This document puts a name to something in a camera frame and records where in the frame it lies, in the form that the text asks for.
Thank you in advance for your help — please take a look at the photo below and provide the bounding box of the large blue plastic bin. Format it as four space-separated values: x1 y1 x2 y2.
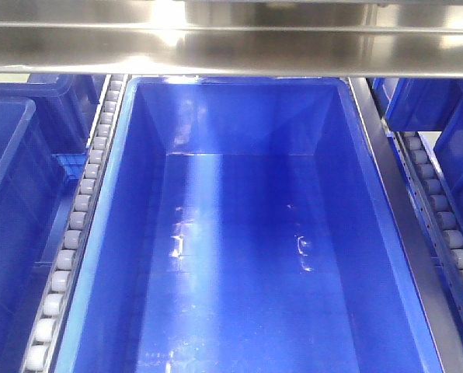
55 77 442 372

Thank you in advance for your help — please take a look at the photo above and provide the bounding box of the steel shelf beam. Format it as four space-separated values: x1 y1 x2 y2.
0 1 463 78

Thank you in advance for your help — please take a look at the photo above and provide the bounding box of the white roller track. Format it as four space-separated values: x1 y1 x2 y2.
19 74 131 372
385 130 463 323

